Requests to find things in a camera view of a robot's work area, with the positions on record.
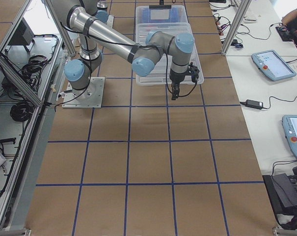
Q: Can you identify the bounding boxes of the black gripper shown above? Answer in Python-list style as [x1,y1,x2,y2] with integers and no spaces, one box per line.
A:
[169,70,186,100]

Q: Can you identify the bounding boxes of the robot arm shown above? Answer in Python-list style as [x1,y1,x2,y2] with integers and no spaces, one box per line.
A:
[52,0,199,100]

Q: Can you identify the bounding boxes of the blue plastic tray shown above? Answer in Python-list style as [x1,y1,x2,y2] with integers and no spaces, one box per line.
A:
[136,7,182,24]

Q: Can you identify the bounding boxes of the clear plastic storage box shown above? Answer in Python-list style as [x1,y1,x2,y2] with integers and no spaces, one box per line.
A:
[135,5,188,25]

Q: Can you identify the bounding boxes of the black power adapter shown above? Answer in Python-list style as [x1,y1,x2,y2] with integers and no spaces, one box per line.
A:
[245,99,264,110]

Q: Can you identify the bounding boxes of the teach pendant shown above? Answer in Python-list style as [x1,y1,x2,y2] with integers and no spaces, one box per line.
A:
[282,115,297,158]
[251,50,297,81]

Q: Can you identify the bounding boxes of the black box latch handle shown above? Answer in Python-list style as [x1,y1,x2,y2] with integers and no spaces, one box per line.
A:
[149,5,171,10]

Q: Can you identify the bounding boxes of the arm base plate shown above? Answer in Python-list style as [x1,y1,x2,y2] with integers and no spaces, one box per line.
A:
[62,77,106,109]

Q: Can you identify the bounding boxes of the aluminium frame post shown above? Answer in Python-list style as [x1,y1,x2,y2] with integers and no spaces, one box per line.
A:
[221,0,251,56]

